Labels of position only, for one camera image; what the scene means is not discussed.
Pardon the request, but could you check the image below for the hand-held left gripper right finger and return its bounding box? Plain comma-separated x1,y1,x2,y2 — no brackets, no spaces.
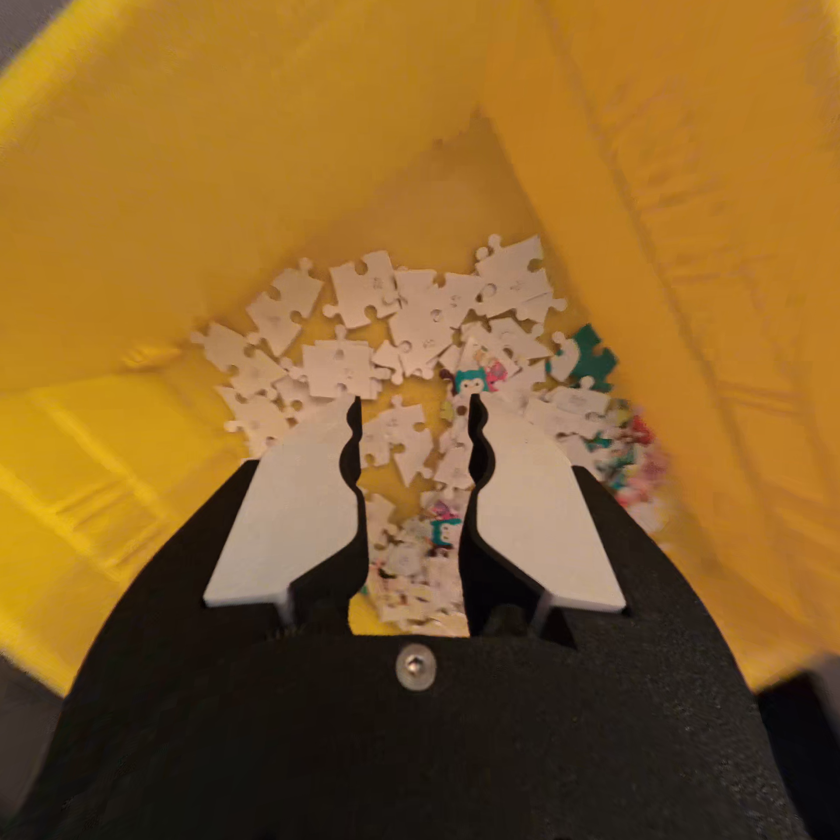
460,394,627,631

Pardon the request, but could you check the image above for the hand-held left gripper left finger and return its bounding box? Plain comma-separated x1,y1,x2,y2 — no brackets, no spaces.
204,397,368,631

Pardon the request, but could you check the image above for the pile of puzzle pieces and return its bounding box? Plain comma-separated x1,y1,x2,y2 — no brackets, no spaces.
191,234,664,637

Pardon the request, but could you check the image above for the yellow plastic bin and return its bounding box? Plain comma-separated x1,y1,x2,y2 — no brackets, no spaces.
0,0,840,697

